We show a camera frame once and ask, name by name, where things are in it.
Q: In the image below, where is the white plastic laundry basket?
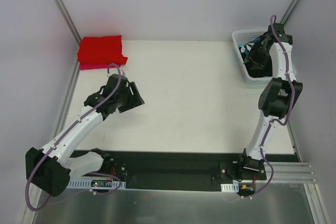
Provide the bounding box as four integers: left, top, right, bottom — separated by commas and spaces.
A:
231, 28, 296, 86

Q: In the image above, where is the red t shirt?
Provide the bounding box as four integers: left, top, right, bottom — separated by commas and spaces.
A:
77, 35, 128, 66

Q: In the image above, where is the magenta t shirt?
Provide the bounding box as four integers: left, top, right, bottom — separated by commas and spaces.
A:
79, 63, 109, 71

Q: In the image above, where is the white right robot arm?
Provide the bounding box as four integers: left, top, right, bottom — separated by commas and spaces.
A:
226, 20, 303, 182

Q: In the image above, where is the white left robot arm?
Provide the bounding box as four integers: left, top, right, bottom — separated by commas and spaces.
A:
25, 74, 144, 197

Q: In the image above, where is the black t shirt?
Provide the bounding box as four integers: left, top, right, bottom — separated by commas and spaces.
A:
244, 35, 274, 78

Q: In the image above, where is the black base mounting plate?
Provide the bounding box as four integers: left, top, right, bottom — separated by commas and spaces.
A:
73, 150, 266, 190

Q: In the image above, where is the left white cable duct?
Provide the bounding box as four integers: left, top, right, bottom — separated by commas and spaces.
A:
67, 178, 126, 190

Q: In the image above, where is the white cable duct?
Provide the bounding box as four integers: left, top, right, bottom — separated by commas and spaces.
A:
67, 178, 126, 190
220, 183, 239, 193

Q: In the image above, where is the aluminium rail right side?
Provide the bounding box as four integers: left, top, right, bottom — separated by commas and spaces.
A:
270, 162, 317, 184

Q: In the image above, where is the right white cable duct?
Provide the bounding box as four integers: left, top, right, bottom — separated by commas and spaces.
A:
220, 183, 239, 193

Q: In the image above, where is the left aluminium frame post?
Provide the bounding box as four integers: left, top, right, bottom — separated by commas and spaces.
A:
39, 0, 85, 49

